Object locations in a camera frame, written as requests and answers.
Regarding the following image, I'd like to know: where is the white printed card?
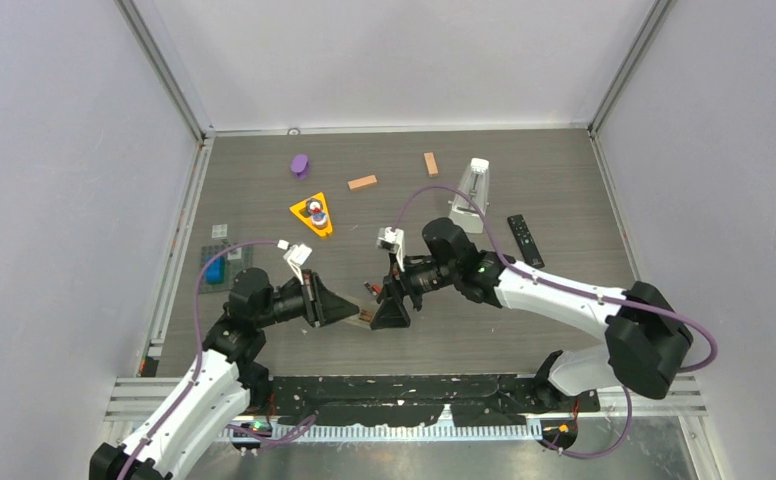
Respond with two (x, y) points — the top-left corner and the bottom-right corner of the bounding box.
(342, 297), (379, 330)

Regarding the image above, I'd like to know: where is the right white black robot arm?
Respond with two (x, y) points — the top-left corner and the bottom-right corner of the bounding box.
(370, 217), (693, 411)

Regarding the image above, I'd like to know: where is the upright orange wooden block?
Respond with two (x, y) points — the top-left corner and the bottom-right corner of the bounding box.
(423, 152), (439, 177)

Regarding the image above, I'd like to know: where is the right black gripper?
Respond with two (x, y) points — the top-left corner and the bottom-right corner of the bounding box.
(372, 251), (459, 331)

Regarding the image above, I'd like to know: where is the purple plastic cap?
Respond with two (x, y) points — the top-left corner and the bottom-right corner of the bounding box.
(290, 154), (310, 180)

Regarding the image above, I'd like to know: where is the yellow triangular toy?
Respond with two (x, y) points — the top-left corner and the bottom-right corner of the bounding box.
(289, 192), (334, 239)

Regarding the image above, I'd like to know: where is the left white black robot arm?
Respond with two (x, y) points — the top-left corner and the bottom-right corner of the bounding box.
(88, 267), (360, 479)

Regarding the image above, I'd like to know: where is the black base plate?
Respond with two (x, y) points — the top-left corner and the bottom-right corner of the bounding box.
(264, 374), (600, 427)

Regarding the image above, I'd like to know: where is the grey building plate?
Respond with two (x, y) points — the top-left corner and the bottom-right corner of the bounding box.
(198, 247), (252, 294)

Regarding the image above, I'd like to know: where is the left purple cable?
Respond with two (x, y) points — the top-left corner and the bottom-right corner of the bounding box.
(116, 239), (283, 480)

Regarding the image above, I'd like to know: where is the blue building brick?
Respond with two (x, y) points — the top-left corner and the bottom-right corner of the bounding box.
(204, 257), (226, 285)

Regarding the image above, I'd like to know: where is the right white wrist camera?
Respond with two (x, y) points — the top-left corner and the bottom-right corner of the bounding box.
(376, 226), (406, 272)

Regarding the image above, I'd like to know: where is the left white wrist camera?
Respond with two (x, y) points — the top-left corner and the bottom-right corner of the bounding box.
(277, 239), (313, 284)

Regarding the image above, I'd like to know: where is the small clear grey tile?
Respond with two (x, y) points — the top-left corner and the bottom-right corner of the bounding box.
(211, 224), (228, 239)

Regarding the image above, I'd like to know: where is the black remote control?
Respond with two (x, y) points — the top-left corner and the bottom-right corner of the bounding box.
(507, 214), (545, 269)

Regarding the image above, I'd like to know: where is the white metronome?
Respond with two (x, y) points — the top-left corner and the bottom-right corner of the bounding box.
(448, 158), (490, 234)

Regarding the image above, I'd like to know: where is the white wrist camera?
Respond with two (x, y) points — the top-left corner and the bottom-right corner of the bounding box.
(376, 226), (406, 272)
(277, 239), (313, 284)

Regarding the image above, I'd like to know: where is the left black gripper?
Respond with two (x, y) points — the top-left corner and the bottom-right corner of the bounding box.
(255, 269), (358, 328)

